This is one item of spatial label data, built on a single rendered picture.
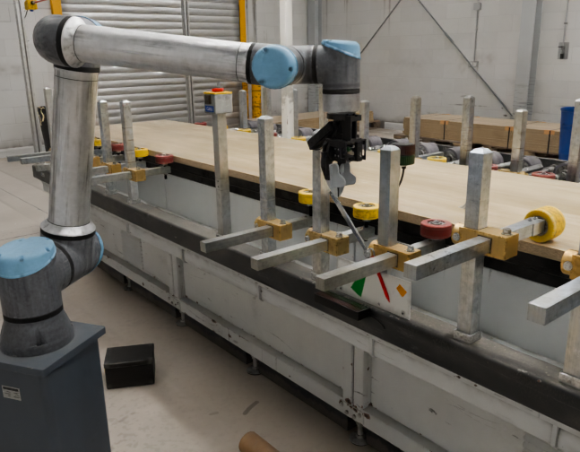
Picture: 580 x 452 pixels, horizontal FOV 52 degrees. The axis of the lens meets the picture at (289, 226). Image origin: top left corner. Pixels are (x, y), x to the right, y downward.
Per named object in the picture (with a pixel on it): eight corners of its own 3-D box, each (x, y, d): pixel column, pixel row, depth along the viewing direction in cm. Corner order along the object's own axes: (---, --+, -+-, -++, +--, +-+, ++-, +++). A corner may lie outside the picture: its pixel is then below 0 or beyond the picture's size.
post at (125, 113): (133, 209, 265) (122, 100, 251) (129, 208, 267) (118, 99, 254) (140, 208, 267) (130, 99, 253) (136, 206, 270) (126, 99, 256)
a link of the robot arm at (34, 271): (-12, 316, 153) (-23, 252, 148) (30, 291, 169) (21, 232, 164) (40, 321, 149) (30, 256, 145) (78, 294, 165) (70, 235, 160)
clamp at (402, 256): (407, 273, 144) (408, 254, 142) (367, 260, 154) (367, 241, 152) (422, 268, 147) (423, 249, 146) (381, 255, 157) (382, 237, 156)
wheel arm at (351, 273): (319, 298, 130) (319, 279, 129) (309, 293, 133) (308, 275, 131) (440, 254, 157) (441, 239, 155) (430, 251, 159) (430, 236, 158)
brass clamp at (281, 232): (278, 242, 181) (278, 226, 180) (252, 232, 191) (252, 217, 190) (293, 238, 185) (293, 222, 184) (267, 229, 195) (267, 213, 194)
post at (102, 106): (110, 202, 284) (99, 100, 270) (107, 201, 286) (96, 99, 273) (116, 201, 286) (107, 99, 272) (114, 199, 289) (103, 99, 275)
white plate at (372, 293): (408, 320, 146) (410, 282, 143) (335, 290, 165) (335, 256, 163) (410, 319, 146) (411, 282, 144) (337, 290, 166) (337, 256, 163)
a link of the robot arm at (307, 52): (261, 45, 136) (314, 43, 133) (272, 45, 147) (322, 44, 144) (262, 87, 139) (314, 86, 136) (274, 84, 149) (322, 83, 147)
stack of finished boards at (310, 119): (374, 120, 1053) (374, 110, 1049) (272, 134, 898) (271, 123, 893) (341, 117, 1108) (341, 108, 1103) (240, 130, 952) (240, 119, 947)
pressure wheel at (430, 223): (437, 269, 153) (439, 227, 150) (412, 261, 159) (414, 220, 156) (455, 262, 158) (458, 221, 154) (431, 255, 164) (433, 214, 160)
